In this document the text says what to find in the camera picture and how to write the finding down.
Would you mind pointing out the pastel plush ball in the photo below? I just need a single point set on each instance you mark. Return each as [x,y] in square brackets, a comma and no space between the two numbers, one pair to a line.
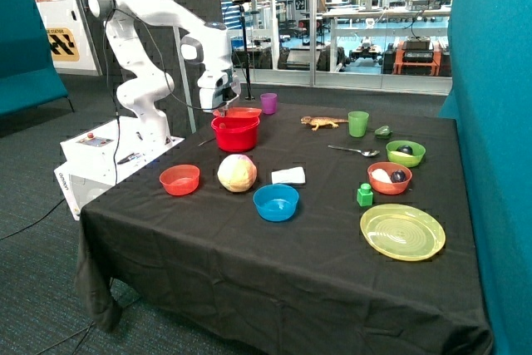
[237,173]

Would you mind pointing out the large red bowl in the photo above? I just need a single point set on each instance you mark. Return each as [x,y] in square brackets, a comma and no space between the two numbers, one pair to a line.
[236,135]

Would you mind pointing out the green toy block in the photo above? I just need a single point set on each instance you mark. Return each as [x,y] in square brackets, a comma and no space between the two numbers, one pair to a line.
[365,195]

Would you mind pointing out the small orange bowl left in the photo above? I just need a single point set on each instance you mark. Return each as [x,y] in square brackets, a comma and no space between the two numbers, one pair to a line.
[180,180]

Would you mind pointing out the yellow black warning sign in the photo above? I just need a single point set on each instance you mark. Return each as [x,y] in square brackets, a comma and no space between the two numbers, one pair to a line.
[63,45]

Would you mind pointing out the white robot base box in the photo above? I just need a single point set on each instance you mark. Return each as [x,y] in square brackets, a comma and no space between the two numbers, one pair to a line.
[102,157]

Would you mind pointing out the blue plastic bowl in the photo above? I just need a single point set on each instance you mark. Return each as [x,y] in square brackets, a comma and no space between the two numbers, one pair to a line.
[276,203]

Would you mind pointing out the purple plastic cup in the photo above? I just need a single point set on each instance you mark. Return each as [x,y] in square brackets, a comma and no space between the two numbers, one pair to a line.
[269,103]

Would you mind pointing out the metal spoon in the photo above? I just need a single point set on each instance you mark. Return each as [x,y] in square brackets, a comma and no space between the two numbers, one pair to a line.
[365,153]

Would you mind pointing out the dark plum in green bowl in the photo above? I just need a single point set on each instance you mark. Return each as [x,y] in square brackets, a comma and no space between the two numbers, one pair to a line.
[405,149]

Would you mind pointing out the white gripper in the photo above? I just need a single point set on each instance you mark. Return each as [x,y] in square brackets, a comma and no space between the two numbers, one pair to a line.
[218,89]

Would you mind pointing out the small orange bowl right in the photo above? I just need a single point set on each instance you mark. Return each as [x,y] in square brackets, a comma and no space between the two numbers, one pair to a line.
[393,188]

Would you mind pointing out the green toy pepper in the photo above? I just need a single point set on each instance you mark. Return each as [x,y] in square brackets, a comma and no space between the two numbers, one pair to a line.
[383,132]

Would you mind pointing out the green plastic bowl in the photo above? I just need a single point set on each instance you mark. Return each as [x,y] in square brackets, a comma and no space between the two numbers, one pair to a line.
[419,152]

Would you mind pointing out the orange red plastic plate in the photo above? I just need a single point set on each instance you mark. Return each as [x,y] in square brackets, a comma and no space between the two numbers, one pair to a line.
[240,112]

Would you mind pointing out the white folded cloth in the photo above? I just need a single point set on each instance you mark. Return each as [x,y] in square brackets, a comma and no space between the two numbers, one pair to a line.
[292,176]

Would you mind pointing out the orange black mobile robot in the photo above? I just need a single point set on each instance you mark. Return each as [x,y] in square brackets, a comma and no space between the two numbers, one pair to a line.
[417,56]

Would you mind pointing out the teal partition panel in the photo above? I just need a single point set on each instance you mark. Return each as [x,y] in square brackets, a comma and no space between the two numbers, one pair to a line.
[490,99]

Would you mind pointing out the small orange bowl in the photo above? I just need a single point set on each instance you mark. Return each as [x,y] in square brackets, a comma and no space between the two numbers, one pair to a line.
[393,188]
[180,180]

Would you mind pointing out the green plastic cup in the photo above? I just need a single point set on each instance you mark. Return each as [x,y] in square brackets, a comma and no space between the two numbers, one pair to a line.
[357,123]

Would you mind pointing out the black tablecloth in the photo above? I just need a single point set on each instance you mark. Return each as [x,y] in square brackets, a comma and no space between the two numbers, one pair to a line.
[311,285]

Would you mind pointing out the white egg in orange bowl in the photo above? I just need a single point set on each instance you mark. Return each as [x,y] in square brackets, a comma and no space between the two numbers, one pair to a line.
[381,175]

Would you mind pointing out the brown toy lizard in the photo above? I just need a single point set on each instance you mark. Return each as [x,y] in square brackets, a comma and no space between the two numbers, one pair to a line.
[320,121]

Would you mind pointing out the dark plum in orange bowl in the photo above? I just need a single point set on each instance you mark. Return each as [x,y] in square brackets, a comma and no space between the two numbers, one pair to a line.
[398,176]

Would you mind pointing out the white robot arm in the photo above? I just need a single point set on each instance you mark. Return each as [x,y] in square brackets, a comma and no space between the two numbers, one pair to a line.
[205,43]

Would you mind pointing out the yellow plastic plate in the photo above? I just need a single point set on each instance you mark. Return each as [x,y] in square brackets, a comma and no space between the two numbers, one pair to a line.
[402,232]

